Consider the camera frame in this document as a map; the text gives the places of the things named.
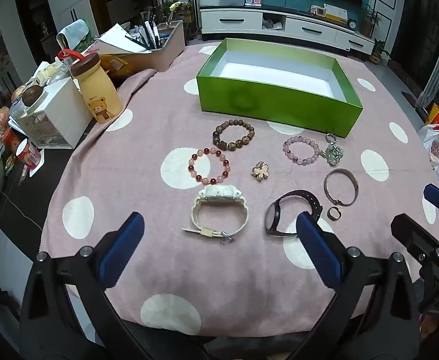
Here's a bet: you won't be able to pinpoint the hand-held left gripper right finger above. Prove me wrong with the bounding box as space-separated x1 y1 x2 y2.
296 212 420 360

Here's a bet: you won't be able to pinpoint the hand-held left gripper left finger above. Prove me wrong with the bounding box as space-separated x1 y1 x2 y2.
20 212 156 360

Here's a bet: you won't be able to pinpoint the black wrist watch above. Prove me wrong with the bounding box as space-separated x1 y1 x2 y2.
265 190 323 238

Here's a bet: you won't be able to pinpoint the silver bangle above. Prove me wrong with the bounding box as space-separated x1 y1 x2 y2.
323 168 359 207

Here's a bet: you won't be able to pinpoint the gold flower brooch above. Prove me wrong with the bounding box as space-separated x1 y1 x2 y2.
251 161 272 181

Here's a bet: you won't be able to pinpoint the green bead charm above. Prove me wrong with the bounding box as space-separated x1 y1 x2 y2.
319 140 344 166

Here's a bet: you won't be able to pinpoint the purple bead bracelet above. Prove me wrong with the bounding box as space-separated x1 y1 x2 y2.
283 135 320 166

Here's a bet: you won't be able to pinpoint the red pink bead bracelet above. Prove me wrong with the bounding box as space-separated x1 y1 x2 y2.
188 146 231 185

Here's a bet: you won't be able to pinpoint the white wrist watch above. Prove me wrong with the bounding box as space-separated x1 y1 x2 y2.
182 183 249 242

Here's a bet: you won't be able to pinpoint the brown wooden bead bracelet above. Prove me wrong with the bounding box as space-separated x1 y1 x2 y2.
212 119 255 151

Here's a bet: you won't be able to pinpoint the green cardboard box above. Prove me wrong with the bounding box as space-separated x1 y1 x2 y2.
196 38 364 138

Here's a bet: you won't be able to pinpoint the white plastic bag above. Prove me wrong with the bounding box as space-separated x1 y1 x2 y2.
418 123 439 181

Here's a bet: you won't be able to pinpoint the pink polka dot blanket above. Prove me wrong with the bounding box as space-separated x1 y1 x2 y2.
39 41 439 338

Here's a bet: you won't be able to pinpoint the red white paper cup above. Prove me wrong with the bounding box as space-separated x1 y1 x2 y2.
16 139 42 169

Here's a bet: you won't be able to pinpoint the white drawer organizer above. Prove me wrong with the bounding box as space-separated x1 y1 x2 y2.
8 77 94 150

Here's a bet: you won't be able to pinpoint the yellow bear print bottle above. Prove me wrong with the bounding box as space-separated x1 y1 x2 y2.
57 49 123 124

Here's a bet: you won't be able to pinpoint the low potted plant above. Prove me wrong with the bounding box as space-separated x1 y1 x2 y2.
369 39 390 64

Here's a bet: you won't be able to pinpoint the brown round object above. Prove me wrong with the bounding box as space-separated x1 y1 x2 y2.
22 85 44 106

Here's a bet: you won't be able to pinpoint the orange snack bag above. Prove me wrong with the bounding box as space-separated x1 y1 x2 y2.
99 54 130 79

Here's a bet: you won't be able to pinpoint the white plastic packets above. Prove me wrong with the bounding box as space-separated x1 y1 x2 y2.
35 62 70 83

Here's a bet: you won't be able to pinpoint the tall potted plant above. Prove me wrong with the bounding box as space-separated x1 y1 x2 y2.
362 4 383 38

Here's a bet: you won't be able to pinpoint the brown tray with pens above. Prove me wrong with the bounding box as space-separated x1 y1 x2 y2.
120 20 185 73

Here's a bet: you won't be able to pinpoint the white paper sheets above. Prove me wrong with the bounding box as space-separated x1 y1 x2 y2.
97 23 152 54

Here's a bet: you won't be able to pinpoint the white yellow desk calendar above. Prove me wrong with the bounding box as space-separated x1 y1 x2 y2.
324 4 347 24

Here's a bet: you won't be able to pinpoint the bunch of pens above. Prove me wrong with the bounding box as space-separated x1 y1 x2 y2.
133 11 167 49

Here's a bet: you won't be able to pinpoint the grey folded cloth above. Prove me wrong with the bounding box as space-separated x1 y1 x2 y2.
56 19 96 51

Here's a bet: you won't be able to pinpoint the white television cabinet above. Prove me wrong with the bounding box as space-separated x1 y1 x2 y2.
199 5 375 51

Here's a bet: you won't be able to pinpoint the white refrigerator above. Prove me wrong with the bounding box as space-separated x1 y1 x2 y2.
43 0 100 38

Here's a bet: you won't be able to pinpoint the wire rack with plants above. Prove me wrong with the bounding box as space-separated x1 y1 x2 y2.
155 0 195 34

